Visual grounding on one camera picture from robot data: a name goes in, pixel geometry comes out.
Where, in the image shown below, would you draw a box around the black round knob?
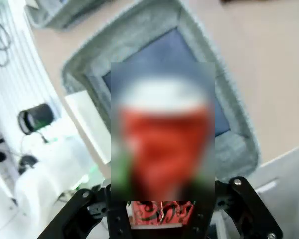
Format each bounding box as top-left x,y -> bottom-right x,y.
18,154 -> 38,174

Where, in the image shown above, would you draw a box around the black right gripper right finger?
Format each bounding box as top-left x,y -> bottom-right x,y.
189,171 -> 283,239

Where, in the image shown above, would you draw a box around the black cables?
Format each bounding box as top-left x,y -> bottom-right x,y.
0,0 -> 12,67

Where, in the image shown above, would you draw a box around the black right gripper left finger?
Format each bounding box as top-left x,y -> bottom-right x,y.
37,154 -> 133,239

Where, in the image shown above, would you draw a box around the large grey felt basket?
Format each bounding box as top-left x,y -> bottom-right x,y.
61,0 -> 262,184

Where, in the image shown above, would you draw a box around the black cylinder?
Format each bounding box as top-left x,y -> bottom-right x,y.
17,103 -> 56,136

